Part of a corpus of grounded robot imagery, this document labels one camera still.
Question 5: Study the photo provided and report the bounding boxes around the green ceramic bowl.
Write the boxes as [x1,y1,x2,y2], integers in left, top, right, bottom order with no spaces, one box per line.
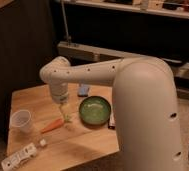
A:
[79,96,111,125]

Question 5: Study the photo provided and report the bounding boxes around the clear plastic cup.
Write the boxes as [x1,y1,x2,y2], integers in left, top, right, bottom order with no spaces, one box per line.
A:
[10,110,33,133]

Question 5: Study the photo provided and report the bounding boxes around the blue rectangular object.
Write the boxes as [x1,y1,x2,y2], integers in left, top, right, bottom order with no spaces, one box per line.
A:
[77,84,90,97]

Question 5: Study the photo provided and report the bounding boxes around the wooden shelf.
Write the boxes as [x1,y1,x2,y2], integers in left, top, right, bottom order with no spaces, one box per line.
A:
[63,0,189,19]

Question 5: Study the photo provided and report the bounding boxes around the long silver case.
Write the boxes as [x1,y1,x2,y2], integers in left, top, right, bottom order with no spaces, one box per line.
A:
[57,41,189,80]

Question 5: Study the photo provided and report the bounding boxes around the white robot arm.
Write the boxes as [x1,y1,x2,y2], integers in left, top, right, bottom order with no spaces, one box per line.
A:
[40,57,184,171]

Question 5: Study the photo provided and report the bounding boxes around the white plastic bottle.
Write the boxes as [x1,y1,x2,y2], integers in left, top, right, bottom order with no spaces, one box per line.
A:
[1,139,47,171]

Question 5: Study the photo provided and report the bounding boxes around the metal pole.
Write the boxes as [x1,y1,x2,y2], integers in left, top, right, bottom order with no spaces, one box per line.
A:
[61,0,71,45]

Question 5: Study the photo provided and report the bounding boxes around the black case handle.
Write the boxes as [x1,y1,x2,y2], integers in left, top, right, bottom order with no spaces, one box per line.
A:
[161,58,187,67]

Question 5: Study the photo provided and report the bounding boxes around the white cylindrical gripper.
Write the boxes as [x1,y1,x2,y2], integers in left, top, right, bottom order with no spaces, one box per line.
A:
[51,83,71,122]

